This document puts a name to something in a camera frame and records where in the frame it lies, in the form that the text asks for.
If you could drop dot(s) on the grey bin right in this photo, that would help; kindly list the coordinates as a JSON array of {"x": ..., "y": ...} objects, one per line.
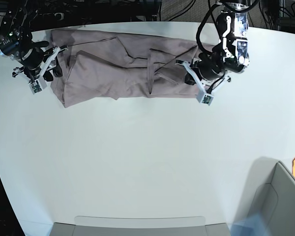
[{"x": 275, "y": 202}]

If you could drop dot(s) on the blue translucent object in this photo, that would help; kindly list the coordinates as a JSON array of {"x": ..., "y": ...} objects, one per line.
[{"x": 253, "y": 225}]

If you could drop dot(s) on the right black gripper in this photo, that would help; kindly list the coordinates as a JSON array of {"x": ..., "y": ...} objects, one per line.
[{"x": 30, "y": 55}]

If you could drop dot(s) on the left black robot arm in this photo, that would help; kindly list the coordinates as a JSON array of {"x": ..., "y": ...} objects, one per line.
[{"x": 231, "y": 53}]

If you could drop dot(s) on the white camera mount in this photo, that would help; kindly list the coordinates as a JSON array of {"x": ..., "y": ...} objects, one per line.
[
  {"x": 207, "y": 88},
  {"x": 35, "y": 79}
]

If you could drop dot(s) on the mauve pink T-shirt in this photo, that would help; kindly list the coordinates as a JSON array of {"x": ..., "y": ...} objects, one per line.
[{"x": 120, "y": 65}]

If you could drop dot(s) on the grey tray bottom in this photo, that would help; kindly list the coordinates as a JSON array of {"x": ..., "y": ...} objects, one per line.
[{"x": 103, "y": 226}]

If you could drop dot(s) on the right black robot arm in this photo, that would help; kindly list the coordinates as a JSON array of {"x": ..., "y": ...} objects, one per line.
[{"x": 17, "y": 19}]

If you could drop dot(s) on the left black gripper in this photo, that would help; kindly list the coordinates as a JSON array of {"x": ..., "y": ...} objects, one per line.
[{"x": 214, "y": 67}]

